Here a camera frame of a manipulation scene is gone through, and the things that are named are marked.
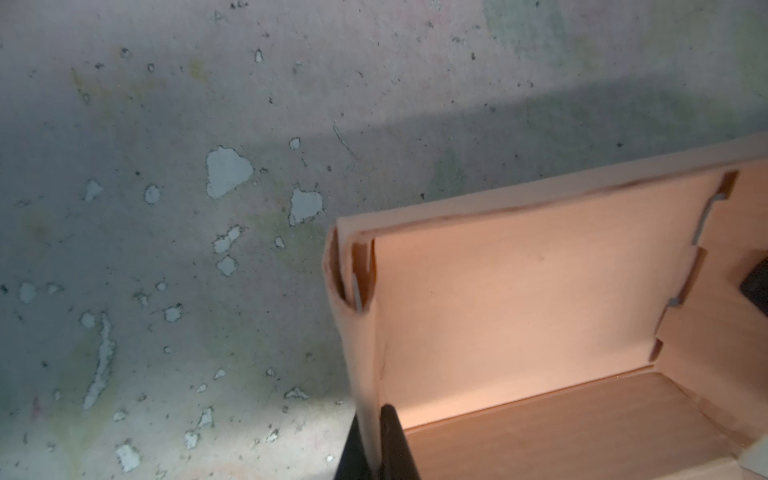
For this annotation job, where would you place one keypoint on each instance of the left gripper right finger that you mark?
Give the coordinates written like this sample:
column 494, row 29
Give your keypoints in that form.
column 397, row 460

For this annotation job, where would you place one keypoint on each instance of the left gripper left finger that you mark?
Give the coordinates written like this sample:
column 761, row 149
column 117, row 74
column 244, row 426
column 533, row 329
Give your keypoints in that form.
column 353, row 464

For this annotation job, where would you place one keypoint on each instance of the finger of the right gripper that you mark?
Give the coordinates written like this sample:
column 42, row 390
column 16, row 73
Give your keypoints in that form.
column 754, row 287

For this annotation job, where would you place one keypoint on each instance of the orange cardboard paper box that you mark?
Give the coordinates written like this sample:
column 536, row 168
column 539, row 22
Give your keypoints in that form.
column 586, row 326

